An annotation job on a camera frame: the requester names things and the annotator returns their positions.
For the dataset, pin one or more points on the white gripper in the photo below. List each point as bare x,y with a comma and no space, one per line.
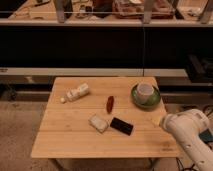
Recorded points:
157,120

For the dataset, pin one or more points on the white ceramic cup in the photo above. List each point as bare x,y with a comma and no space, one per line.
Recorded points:
144,91

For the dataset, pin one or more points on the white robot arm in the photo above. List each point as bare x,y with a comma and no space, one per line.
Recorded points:
185,127

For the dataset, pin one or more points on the green saucer plate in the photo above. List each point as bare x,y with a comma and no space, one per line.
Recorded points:
152,102

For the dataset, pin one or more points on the black rectangular case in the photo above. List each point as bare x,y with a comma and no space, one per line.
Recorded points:
121,126

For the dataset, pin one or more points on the red oblong object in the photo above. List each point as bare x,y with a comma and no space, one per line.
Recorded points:
109,105

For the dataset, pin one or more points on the white rectangular sponge block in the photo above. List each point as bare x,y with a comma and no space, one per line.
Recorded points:
98,123

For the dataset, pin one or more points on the wooden table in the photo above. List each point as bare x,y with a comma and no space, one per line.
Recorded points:
65,131

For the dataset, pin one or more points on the white plastic bottle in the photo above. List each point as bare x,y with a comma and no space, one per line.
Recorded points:
75,94

